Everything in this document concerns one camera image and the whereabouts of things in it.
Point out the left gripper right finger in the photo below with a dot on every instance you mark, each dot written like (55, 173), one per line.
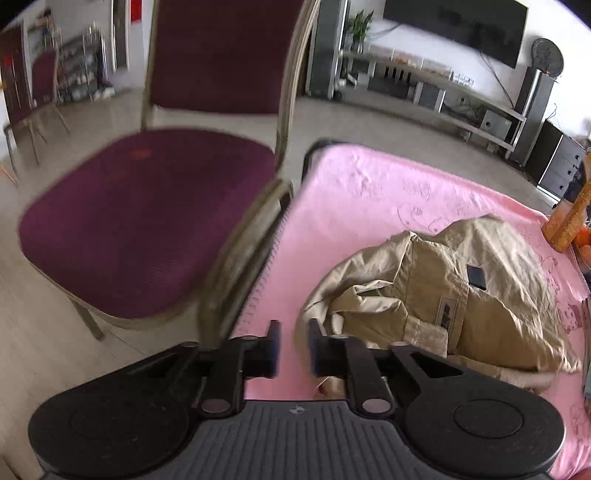
(349, 359)

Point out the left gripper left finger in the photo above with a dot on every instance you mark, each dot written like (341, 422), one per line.
(226, 369)

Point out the orange juice bottle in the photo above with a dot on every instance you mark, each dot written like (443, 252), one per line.
(571, 212)

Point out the grey tv console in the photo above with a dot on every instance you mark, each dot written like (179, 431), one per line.
(397, 85)

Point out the orange fruit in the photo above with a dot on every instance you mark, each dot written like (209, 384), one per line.
(582, 244)

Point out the beige khaki jacket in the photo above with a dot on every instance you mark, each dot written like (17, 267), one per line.
(475, 293)

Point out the potted green plant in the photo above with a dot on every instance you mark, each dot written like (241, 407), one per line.
(358, 27)

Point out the pink patterned bed sheet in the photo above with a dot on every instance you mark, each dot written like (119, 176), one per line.
(355, 197)

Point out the black tower speaker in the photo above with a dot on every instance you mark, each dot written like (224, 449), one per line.
(532, 103)

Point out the black wall television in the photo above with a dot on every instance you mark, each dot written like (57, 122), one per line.
(494, 28)

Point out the maroon cushioned chair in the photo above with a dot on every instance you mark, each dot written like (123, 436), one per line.
(184, 210)

